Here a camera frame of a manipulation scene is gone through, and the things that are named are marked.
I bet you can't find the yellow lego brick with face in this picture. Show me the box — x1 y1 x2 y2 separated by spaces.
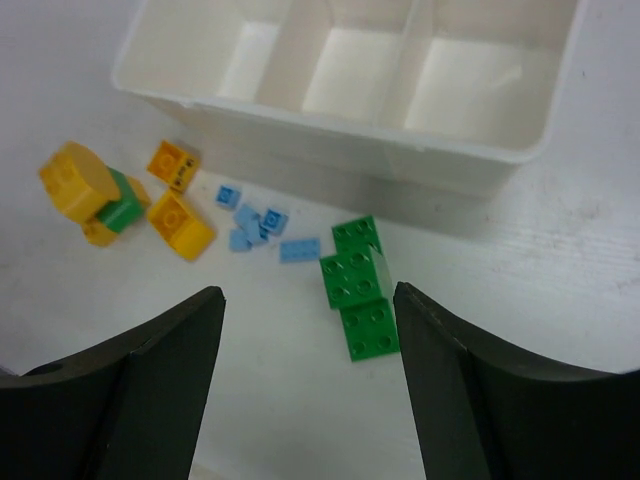
146 140 201 193

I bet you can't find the yellow round lego brick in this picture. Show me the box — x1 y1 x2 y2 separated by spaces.
38 141 121 224

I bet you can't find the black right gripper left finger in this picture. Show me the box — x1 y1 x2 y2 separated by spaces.
1 286 226 479

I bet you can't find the green lego plate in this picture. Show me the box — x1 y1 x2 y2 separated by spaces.
332 215 399 362

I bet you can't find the light blue lego tile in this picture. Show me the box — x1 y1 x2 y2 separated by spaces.
229 228 252 253

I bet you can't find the light blue flat lego plate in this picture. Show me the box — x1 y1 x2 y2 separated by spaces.
279 237 321 264

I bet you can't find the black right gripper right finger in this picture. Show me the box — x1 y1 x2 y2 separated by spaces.
393 282 639 479

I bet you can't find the yellow curved lego brick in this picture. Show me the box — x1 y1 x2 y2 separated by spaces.
147 189 216 262

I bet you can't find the blue lego with stud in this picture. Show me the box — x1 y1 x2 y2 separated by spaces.
261 208 289 236

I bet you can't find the small green lego brick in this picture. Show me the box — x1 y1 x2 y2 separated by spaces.
96 167 144 234

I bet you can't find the green square lego brick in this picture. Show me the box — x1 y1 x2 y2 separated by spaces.
319 245 393 310

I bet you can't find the white three-compartment plastic bin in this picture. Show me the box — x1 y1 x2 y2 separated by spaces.
112 1 586 196

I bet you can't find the light blue lego slope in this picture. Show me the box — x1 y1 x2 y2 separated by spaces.
233 203 260 231

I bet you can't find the yellow lego brick under stack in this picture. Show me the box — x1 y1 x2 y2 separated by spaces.
81 176 151 247

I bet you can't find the blue small square lego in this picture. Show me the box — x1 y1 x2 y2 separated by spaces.
215 185 241 210

